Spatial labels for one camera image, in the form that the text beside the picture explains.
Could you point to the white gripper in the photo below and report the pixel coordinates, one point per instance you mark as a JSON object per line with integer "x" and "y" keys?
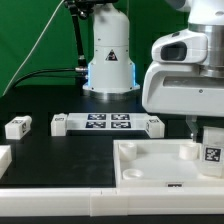
{"x": 179, "y": 89}

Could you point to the white square table top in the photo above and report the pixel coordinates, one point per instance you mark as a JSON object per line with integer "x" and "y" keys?
{"x": 160, "y": 163}

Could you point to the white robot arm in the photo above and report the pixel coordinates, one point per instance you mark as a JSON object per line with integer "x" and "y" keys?
{"x": 111, "y": 72}

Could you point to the white U-shaped obstacle fence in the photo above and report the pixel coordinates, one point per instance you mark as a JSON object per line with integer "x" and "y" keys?
{"x": 111, "y": 202}

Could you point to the green backdrop cloth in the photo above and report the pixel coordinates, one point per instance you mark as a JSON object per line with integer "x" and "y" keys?
{"x": 38, "y": 34}

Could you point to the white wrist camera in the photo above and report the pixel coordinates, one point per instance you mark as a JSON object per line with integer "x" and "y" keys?
{"x": 181, "y": 47}

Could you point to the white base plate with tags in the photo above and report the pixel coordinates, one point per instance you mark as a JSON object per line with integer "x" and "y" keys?
{"x": 106, "y": 121}

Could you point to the black camera stand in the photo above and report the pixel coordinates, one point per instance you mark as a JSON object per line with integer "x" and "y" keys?
{"x": 81, "y": 10}

